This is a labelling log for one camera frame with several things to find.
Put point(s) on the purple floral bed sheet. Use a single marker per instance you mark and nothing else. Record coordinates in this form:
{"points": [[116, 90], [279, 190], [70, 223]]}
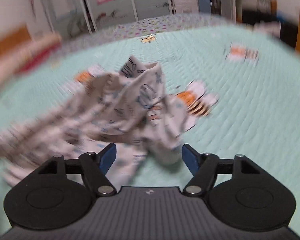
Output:
{"points": [[165, 23]]}

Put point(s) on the floral long pillow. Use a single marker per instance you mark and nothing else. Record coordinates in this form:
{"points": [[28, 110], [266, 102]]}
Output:
{"points": [[20, 55]]}

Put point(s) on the red bedding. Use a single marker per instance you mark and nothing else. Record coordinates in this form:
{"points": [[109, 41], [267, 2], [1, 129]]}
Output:
{"points": [[35, 62]]}

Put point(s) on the printed white pajama top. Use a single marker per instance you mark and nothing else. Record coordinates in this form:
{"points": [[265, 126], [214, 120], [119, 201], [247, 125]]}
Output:
{"points": [[120, 110]]}

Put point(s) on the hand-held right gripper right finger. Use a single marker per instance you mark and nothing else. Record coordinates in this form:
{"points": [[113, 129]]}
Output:
{"points": [[190, 157]]}

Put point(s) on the mint bee-print quilted bedspread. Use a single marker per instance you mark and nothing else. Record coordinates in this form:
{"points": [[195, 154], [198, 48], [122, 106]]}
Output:
{"points": [[240, 117]]}

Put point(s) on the wooden headboard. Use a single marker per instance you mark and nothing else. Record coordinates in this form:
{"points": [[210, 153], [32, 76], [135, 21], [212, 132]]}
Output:
{"points": [[7, 42]]}

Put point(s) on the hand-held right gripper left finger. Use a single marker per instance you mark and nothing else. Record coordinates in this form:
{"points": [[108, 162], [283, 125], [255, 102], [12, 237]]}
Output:
{"points": [[107, 157]]}

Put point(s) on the sliding-door wardrobe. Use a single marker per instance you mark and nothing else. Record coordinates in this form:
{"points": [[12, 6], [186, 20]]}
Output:
{"points": [[115, 7]]}

